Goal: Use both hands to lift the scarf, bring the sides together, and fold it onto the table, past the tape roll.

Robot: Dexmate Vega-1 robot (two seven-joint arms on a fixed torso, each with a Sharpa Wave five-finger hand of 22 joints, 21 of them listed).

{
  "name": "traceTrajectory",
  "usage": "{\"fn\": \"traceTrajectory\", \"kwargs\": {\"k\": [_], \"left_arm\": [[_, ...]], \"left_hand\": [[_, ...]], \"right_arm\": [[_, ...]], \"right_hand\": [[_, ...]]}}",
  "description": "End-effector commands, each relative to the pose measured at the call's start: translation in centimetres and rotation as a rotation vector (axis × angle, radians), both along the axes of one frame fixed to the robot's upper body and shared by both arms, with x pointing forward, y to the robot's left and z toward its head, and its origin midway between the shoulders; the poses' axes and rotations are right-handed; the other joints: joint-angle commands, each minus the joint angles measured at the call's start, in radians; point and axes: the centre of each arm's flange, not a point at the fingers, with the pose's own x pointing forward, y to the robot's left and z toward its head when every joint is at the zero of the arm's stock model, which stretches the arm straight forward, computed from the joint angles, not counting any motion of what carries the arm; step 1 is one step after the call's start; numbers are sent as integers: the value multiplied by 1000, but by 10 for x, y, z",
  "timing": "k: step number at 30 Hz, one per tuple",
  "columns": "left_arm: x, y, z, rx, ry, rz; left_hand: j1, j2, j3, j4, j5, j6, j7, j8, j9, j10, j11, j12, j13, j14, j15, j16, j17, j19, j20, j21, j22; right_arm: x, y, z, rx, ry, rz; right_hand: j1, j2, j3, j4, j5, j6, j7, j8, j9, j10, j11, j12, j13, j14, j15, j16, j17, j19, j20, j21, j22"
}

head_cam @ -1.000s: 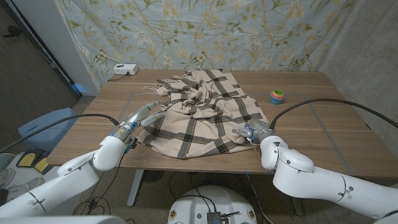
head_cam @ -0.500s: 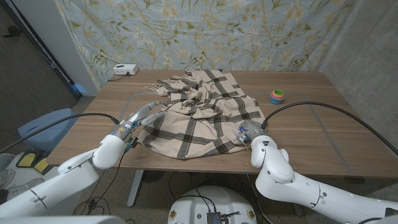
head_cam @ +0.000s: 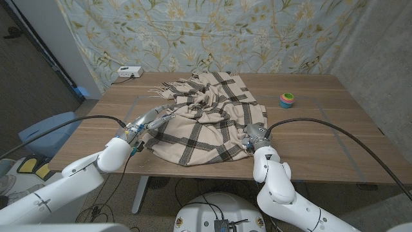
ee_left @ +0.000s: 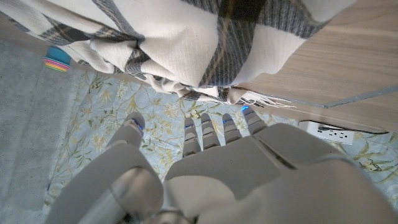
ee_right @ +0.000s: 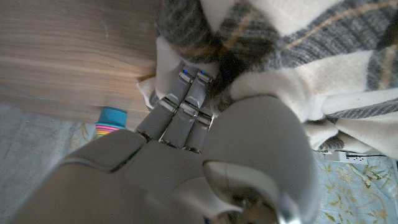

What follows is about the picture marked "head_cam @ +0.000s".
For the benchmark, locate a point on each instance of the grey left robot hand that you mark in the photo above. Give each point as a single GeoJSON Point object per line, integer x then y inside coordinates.
{"type": "Point", "coordinates": [143, 121]}

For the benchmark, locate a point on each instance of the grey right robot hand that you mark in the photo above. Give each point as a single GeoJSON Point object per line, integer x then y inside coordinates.
{"type": "Point", "coordinates": [256, 132]}

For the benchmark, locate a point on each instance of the beige plaid scarf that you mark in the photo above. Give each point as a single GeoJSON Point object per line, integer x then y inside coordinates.
{"type": "Point", "coordinates": [206, 129]}

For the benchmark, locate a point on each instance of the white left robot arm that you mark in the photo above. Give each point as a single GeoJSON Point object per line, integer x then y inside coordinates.
{"type": "Point", "coordinates": [64, 190]}

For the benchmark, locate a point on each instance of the white power strip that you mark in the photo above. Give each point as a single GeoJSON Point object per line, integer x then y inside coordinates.
{"type": "Point", "coordinates": [130, 71]}

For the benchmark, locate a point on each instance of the black round table foot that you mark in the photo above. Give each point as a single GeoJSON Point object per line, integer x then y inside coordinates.
{"type": "Point", "coordinates": [158, 182]}

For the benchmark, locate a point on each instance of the white table leg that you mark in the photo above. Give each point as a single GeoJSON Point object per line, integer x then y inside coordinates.
{"type": "Point", "coordinates": [140, 195]}

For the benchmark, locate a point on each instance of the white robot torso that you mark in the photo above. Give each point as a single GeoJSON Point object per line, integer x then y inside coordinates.
{"type": "Point", "coordinates": [219, 209]}

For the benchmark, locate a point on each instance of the blue padded stool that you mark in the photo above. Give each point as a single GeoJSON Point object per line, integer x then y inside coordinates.
{"type": "Point", "coordinates": [48, 140]}

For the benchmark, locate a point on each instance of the floral printed backdrop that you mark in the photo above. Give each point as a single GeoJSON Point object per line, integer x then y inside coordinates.
{"type": "Point", "coordinates": [225, 32]}

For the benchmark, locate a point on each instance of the yellow black foot pedal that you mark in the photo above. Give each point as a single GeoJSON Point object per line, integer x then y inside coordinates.
{"type": "Point", "coordinates": [43, 171]}
{"type": "Point", "coordinates": [27, 165]}

